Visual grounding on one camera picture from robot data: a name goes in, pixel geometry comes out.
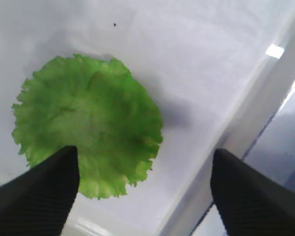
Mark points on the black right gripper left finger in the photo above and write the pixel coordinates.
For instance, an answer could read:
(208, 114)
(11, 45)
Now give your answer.
(38, 202)

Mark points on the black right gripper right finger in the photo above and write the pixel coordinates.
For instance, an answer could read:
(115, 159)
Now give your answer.
(249, 203)

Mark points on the green lettuce leaf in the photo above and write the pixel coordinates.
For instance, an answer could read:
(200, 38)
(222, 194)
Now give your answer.
(98, 107)

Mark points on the cream rectangular metal tray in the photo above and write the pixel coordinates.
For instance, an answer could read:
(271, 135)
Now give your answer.
(268, 98)

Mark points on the white paper tray liner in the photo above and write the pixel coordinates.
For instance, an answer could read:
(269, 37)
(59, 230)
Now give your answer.
(35, 31)

